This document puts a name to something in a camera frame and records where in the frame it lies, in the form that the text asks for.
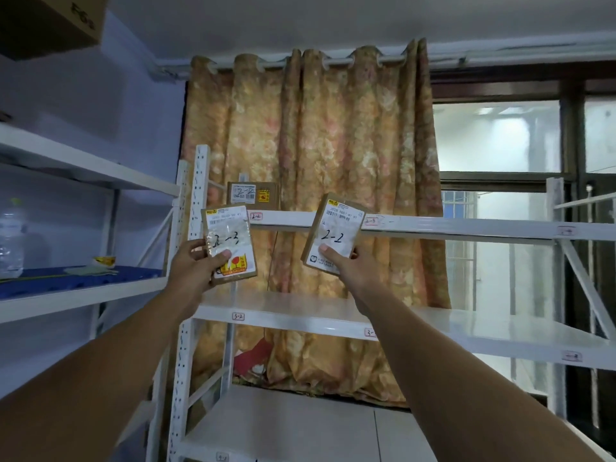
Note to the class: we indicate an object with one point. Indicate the person's left hand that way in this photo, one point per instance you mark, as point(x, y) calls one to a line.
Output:
point(188, 279)

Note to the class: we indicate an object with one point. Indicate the person's right hand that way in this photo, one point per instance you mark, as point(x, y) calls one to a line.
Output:
point(355, 276)

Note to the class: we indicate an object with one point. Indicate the person's right thumb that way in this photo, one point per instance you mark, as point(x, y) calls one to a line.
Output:
point(332, 254)

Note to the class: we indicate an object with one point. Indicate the person's left thumb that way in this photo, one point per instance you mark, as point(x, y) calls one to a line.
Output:
point(217, 261)

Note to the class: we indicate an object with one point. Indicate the taped cardboard parcel with label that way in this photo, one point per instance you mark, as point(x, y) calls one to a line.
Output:
point(230, 242)

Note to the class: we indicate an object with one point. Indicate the slim cardboard parcel white label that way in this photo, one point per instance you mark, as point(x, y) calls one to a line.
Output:
point(334, 231)

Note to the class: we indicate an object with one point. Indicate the person's right forearm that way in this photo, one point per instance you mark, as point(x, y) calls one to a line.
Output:
point(457, 384)

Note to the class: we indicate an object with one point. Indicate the person's left forearm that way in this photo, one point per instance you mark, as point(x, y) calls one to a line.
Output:
point(84, 377)

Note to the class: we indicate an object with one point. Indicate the floral orange curtain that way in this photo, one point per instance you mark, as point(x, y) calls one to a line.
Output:
point(317, 206)

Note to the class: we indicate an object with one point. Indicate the small cardboard box on shelf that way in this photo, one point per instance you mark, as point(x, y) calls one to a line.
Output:
point(253, 195)

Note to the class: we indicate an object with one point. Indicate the white metal shelving rack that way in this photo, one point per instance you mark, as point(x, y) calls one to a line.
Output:
point(385, 322)

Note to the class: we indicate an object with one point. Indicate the red bag behind curtain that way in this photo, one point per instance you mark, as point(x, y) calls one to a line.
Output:
point(252, 358)

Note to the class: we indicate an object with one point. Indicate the yellow tape roll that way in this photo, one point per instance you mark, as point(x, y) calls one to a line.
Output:
point(104, 261)

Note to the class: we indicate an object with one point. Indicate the white rack with blue shelf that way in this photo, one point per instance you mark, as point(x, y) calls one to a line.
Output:
point(82, 226)

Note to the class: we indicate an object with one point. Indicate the dark framed window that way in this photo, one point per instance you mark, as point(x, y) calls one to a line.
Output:
point(524, 226)

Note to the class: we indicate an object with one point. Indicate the white curtain rod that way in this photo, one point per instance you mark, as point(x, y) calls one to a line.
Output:
point(385, 60)

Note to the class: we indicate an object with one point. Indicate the clear plastic water bottle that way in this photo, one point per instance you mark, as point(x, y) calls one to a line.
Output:
point(10, 238)

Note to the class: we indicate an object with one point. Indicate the large brown cardboard box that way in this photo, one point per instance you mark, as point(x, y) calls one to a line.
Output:
point(50, 21)

